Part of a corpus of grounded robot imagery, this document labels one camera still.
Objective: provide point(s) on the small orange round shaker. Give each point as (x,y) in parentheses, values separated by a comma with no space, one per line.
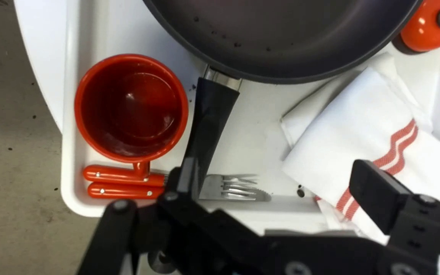
(424,28)

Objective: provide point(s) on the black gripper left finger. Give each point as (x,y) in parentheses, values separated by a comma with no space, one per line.
(187,177)

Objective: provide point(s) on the silver fork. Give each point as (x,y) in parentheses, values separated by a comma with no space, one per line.
(123,192)

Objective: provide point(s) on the red mug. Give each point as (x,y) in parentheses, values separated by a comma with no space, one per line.
(129,108)

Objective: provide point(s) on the black frying pan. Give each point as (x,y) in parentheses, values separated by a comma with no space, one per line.
(282,36)

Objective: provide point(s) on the white towel with red stripes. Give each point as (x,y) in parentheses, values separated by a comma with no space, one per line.
(363,138)

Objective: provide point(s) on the white round table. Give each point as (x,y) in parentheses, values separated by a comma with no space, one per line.
(38,41)

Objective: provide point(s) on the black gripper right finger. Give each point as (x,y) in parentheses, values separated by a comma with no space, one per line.
(378,192)

